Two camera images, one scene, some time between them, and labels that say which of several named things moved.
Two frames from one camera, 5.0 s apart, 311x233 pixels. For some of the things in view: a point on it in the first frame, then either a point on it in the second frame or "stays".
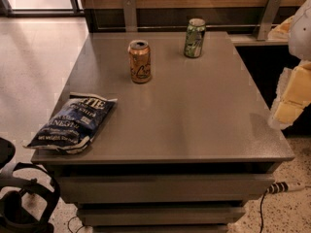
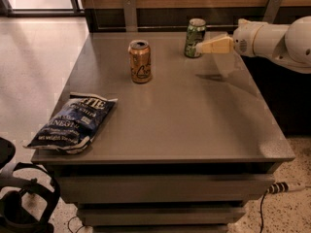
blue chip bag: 73,127 stays
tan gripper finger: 293,94 to 223,45
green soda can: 194,38 stays
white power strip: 282,186 stays
